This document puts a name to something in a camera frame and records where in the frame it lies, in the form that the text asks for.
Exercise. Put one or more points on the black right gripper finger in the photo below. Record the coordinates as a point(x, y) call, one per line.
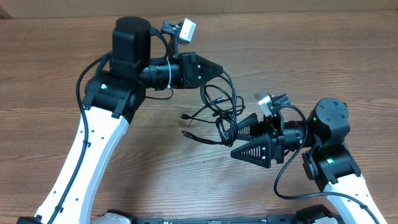
point(258, 151)
point(251, 128)

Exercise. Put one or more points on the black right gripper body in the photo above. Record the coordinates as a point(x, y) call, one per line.
point(277, 138)

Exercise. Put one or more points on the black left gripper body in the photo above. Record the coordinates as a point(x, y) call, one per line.
point(186, 81)

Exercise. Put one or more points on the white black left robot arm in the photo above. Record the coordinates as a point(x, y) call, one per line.
point(141, 57)

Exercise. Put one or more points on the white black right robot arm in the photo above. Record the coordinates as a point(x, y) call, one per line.
point(326, 160)

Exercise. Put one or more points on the brown cardboard wall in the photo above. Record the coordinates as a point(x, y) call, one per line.
point(23, 9)

